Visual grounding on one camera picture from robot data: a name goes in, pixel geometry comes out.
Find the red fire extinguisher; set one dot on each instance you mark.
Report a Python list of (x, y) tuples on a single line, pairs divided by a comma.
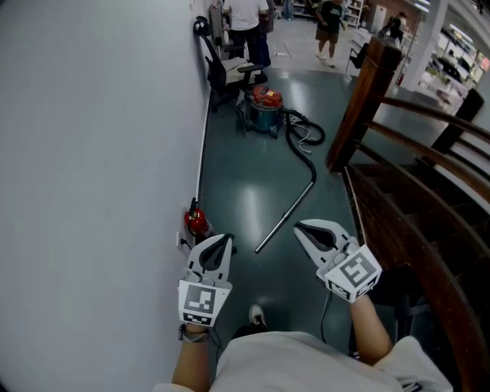
[(197, 224)]

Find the black case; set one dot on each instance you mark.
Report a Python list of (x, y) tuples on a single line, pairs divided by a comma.
[(398, 298)]

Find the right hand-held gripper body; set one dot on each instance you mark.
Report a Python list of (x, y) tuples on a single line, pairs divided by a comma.
[(356, 272)]

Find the wristwatch with woven band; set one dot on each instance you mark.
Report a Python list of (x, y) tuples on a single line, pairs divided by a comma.
[(193, 335)]

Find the black office chair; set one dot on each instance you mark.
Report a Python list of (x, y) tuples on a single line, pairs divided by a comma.
[(220, 72)]

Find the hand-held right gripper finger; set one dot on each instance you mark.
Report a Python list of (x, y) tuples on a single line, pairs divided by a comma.
[(313, 253), (337, 229)]

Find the red green vacuum cleaner canister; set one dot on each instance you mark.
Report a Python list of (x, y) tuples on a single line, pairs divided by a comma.
[(264, 115)]

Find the white sneaker with red laces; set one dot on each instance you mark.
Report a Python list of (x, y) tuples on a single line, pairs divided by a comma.
[(257, 315)]

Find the person's left forearm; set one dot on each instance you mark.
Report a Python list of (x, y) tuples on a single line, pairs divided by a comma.
[(191, 360)]

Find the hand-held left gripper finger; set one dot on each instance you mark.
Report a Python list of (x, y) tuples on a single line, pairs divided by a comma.
[(193, 256), (226, 268)]

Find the vacuum hose and metal wand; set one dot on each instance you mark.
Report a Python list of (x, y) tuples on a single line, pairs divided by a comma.
[(285, 216)]

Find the person's black trousers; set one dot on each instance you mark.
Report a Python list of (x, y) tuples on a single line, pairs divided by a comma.
[(249, 331)]

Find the person's right forearm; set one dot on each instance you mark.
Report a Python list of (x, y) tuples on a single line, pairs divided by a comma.
[(369, 333)]

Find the person's white shirt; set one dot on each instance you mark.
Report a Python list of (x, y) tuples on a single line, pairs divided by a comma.
[(298, 367)]

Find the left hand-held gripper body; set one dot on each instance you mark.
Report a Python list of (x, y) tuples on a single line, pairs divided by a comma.
[(199, 300)]

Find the wooden newel post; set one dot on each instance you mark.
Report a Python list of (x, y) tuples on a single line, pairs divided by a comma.
[(360, 111)]

